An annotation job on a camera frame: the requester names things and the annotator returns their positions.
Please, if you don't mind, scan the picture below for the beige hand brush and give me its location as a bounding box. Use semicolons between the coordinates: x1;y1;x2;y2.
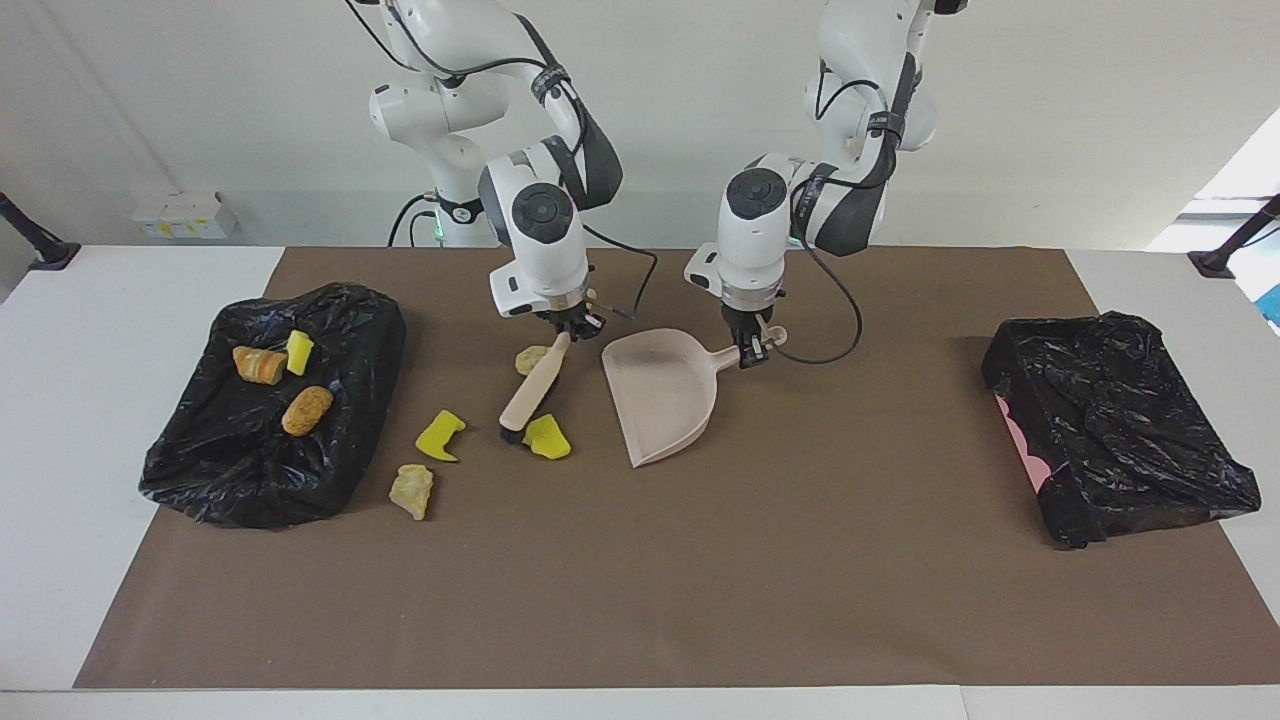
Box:
498;330;573;446

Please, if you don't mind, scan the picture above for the beige plastic dustpan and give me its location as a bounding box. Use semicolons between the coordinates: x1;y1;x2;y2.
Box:
601;325;789;469

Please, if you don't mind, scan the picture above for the notched yellow sponge piece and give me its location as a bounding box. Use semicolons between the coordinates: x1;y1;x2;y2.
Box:
415;410;467;463

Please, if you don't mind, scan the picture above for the pale torn pastry piece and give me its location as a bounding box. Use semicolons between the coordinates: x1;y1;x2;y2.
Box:
389;463;435;522

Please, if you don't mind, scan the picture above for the brown fried nugget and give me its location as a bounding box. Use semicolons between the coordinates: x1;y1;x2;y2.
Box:
280;385;334;437

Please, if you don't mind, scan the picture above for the pink bin box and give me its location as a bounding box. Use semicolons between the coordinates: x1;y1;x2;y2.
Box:
998;393;1048;493

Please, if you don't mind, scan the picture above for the black plastic bin bag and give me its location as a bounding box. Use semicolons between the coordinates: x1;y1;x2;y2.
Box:
981;311;1263;550
138;281;409;530

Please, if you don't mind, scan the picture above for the brown paper table mat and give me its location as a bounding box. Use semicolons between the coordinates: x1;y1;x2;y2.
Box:
73;247;1280;689

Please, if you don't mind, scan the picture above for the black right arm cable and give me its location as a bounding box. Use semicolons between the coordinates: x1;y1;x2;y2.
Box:
345;0;661;321

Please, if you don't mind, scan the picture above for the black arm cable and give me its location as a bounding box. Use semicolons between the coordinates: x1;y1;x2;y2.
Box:
765;55;863;366
345;0;661;321

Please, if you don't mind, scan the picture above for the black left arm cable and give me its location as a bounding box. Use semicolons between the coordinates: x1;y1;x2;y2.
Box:
765;55;863;366

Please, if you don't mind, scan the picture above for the black right base cable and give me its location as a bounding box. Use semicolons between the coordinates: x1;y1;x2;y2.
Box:
388;193;441;248

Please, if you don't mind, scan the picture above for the white wall socket box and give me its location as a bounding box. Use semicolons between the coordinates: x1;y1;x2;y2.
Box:
130;190;239;241

